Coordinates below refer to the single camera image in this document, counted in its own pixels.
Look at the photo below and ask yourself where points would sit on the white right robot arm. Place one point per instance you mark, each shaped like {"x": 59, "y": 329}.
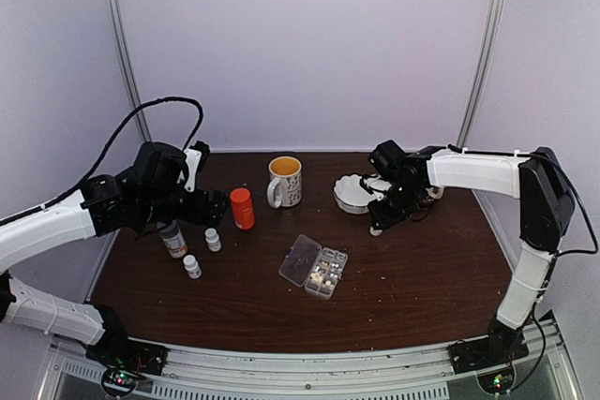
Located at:
{"x": 526, "y": 198}

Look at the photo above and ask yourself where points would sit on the clear plastic pill organizer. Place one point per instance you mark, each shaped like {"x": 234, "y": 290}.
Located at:
{"x": 307, "y": 256}

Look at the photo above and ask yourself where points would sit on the small white pill bottle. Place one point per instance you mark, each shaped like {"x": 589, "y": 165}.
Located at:
{"x": 192, "y": 266}

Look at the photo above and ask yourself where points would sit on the white pills in organizer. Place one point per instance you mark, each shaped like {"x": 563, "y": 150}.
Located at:
{"x": 322, "y": 280}

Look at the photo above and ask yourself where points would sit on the yellow-lined patterned mug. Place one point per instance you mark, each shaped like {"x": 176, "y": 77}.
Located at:
{"x": 285, "y": 186}

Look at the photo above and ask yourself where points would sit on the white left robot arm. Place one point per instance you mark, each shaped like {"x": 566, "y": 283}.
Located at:
{"x": 94, "y": 209}

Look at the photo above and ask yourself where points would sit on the aluminium frame post right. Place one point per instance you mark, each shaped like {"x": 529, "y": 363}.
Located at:
{"x": 492, "y": 25}

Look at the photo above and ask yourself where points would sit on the grey-capped orange label bottle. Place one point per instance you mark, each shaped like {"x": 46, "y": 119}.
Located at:
{"x": 172, "y": 236}

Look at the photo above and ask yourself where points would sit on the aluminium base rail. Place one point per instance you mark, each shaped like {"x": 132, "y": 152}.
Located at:
{"x": 424, "y": 372}

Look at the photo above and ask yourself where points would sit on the aluminium frame post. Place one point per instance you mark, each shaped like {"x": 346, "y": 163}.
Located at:
{"x": 124, "y": 59}
{"x": 492, "y": 25}

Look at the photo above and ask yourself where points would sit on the white scalloped dish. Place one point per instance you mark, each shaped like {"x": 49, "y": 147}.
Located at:
{"x": 354, "y": 192}

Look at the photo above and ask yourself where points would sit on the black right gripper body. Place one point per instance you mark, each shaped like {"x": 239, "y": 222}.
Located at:
{"x": 401, "y": 203}

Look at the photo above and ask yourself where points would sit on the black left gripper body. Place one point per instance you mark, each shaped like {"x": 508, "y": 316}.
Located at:
{"x": 162, "y": 207}

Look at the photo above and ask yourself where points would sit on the orange pill bottle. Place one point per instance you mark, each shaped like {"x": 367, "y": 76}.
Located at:
{"x": 242, "y": 208}

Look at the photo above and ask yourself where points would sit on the aluminium frame post left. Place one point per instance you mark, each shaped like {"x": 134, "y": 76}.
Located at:
{"x": 124, "y": 59}

